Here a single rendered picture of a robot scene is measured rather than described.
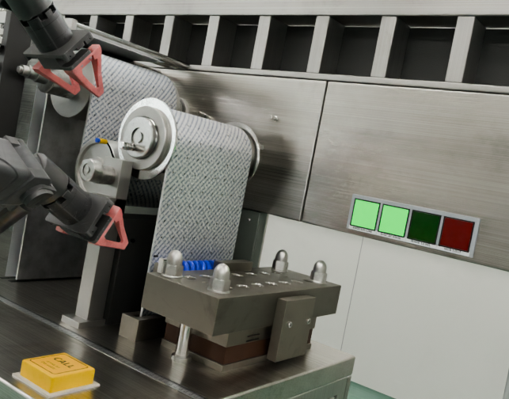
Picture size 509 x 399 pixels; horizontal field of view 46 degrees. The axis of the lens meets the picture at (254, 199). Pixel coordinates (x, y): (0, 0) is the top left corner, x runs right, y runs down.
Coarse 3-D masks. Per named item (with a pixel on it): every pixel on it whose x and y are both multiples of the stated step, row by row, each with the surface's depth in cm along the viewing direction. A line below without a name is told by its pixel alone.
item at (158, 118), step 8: (136, 112) 109; (144, 112) 108; (152, 112) 107; (160, 112) 106; (128, 120) 110; (160, 120) 105; (160, 128) 105; (168, 128) 105; (120, 136) 111; (160, 136) 105; (168, 136) 105; (160, 144) 105; (152, 152) 106; (160, 152) 105; (128, 160) 109; (136, 160) 108; (144, 160) 107; (152, 160) 106; (160, 160) 106; (136, 168) 108; (144, 168) 107
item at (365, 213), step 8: (360, 200) 118; (360, 208) 118; (368, 208) 117; (376, 208) 116; (352, 216) 119; (360, 216) 118; (368, 216) 117; (376, 216) 116; (352, 224) 119; (360, 224) 118; (368, 224) 117
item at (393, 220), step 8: (384, 208) 115; (392, 208) 114; (400, 208) 113; (384, 216) 115; (392, 216) 114; (400, 216) 113; (384, 224) 115; (392, 224) 114; (400, 224) 113; (392, 232) 114; (400, 232) 113
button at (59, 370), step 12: (24, 360) 81; (36, 360) 81; (48, 360) 82; (60, 360) 83; (72, 360) 84; (24, 372) 81; (36, 372) 79; (48, 372) 78; (60, 372) 79; (72, 372) 80; (84, 372) 81; (36, 384) 79; (48, 384) 77; (60, 384) 78; (72, 384) 80; (84, 384) 81
